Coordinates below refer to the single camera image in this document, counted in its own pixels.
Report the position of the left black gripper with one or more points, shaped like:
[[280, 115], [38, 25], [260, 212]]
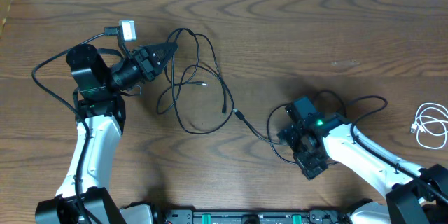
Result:
[[145, 59]]

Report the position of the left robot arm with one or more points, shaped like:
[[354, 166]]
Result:
[[100, 117]]

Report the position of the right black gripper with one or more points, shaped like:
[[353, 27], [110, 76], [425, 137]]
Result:
[[310, 166]]

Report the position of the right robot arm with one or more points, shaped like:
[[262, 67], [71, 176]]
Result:
[[413, 194]]

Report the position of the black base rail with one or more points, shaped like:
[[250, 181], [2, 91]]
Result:
[[245, 217]]

